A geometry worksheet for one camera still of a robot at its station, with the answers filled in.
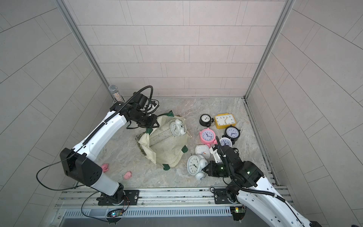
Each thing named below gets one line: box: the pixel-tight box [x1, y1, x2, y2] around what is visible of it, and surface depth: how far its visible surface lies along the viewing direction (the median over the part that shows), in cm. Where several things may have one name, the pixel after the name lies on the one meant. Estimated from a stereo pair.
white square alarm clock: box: [195, 144, 211, 159], surface depth 86 cm
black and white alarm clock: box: [221, 124, 241, 146], surface depth 95 cm
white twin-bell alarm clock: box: [169, 118, 187, 137], surface depth 88 cm
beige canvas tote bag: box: [138, 110, 192, 171], surface depth 88 cm
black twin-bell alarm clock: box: [198, 113, 216, 128], surface depth 101 cm
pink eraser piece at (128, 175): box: [123, 171, 132, 180], surface depth 78 cm
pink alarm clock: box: [199, 127, 218, 149], surface depth 93 cm
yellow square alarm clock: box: [214, 113, 237, 130], surface depth 101 cm
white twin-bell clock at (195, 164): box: [186, 154, 208, 181], surface depth 74 cm
